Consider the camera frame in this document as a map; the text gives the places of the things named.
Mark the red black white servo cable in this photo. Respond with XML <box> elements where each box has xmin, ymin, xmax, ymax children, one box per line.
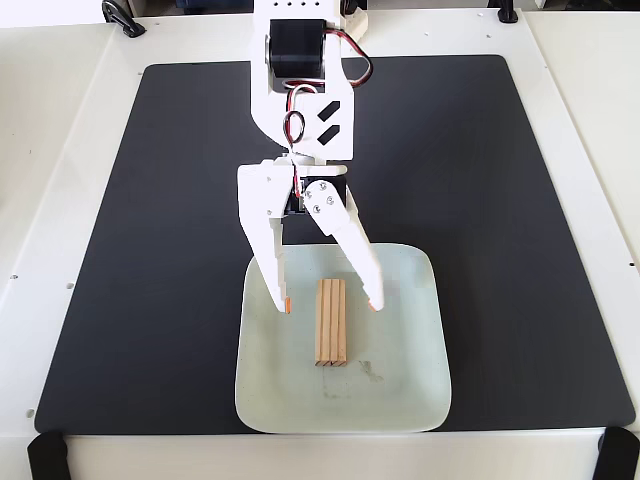
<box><xmin>282</xmin><ymin>28</ymin><xmax>375</xmax><ymax>202</ymax></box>

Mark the cream robot base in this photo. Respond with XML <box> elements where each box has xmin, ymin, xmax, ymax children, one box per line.
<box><xmin>343</xmin><ymin>8</ymin><xmax>370</xmax><ymax>40</ymax></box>

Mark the pale green square plate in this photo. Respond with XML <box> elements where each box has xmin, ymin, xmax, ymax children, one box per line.
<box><xmin>233</xmin><ymin>242</ymin><xmax>453</xmax><ymax>435</ymax></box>

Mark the grooved wooden block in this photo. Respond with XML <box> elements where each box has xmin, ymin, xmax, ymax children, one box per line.
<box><xmin>313</xmin><ymin>277</ymin><xmax>349</xmax><ymax>369</ymax></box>

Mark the black rubber mat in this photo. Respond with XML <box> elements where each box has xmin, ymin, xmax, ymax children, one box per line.
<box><xmin>33</xmin><ymin>53</ymin><xmax>636</xmax><ymax>435</ymax></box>

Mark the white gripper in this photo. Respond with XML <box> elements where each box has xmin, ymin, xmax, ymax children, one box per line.
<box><xmin>236</xmin><ymin>158</ymin><xmax>386</xmax><ymax>315</ymax></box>

